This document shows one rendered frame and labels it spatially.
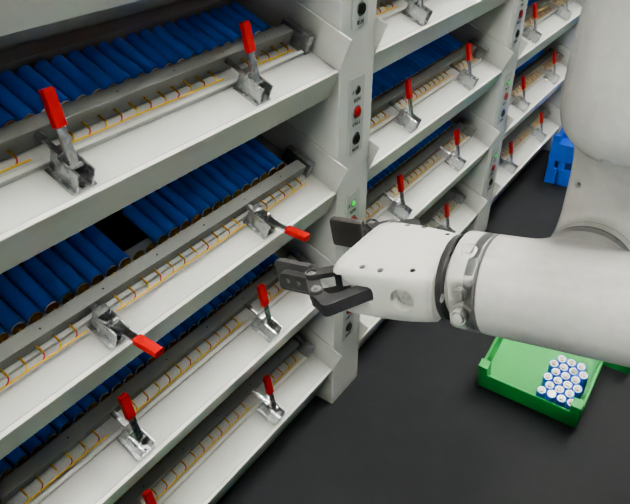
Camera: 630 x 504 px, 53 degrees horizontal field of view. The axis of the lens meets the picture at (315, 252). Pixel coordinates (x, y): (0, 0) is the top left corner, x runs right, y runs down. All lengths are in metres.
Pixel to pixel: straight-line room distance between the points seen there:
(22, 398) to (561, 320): 0.51
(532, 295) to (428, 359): 0.92
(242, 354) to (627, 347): 0.62
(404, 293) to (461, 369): 0.87
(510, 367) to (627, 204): 0.87
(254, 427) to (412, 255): 0.64
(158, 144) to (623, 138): 0.45
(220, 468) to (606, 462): 0.69
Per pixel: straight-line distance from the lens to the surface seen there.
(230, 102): 0.78
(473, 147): 1.61
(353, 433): 1.25
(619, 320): 0.48
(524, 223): 1.92
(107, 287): 0.75
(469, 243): 0.52
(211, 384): 0.93
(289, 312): 1.04
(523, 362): 1.40
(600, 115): 0.42
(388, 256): 0.55
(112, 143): 0.68
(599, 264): 0.49
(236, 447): 1.10
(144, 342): 0.70
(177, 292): 0.79
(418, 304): 0.53
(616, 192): 0.56
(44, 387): 0.71
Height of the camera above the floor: 0.96
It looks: 35 degrees down
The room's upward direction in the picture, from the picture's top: straight up
